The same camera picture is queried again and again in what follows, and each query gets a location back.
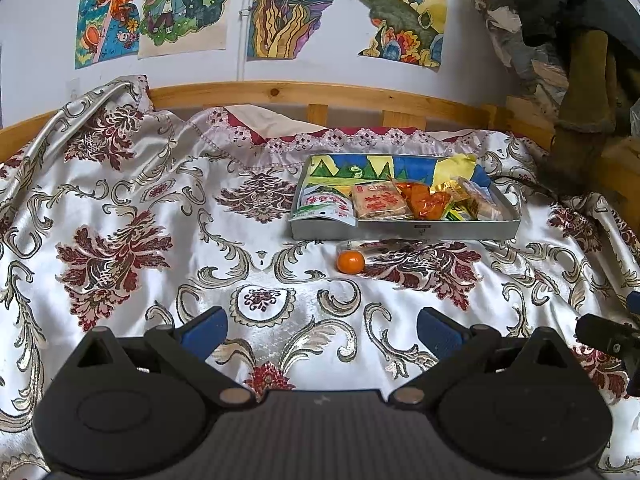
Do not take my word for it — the orange spicy snack bag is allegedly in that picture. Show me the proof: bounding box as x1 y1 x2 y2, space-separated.
396 182 452 221

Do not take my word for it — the clear cracker snack packet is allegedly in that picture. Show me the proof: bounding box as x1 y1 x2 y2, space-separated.
457 177 503 221

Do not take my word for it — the rice cracker square packet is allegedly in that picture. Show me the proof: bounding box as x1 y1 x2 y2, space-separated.
352 181 412 220

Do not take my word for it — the white green pickle bag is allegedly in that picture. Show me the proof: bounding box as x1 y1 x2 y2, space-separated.
290 185 357 226

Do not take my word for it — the yellow snack packet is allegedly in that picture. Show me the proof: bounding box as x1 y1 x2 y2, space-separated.
442 200 476 222

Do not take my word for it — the orange mandarin fruit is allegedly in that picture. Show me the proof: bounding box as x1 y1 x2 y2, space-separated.
336 250 366 274

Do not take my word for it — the floral satin bed cover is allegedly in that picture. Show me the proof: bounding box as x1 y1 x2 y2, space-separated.
1 76 639 479

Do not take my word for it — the grey tray with painted liner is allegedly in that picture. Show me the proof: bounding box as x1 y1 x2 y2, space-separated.
288 153 521 240

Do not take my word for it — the cream pillow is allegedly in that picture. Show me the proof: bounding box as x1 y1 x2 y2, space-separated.
226 104 326 139

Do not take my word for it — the hanging dark clothes pile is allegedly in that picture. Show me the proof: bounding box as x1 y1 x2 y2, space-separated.
485 0 639 195

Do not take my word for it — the anime girl drawing poster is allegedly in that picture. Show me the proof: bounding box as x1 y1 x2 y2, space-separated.
74 0 140 70

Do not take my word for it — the blond boy drawing poster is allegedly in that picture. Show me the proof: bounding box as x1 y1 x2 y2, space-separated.
138 0 229 58

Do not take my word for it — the fish flower drawing poster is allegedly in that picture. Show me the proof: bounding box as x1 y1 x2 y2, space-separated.
359 0 447 70

